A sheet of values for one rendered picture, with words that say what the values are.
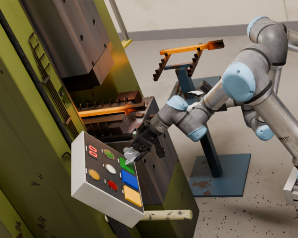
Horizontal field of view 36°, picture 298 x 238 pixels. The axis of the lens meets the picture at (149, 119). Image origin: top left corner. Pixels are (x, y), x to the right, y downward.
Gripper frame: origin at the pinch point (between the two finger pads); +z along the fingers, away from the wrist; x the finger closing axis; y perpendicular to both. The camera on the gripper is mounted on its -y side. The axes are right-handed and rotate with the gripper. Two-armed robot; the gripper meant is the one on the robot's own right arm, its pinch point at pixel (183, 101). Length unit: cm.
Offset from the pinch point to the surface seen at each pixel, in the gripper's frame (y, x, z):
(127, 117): 3.7, -2.5, 30.7
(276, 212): 100, 19, -24
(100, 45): -35.6, 1.9, 30.7
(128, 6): 56, 297, 152
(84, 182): -20, -73, 14
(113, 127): 2.0, -12.0, 34.5
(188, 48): 5, 64, 13
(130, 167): 0.6, -44.2, 13.9
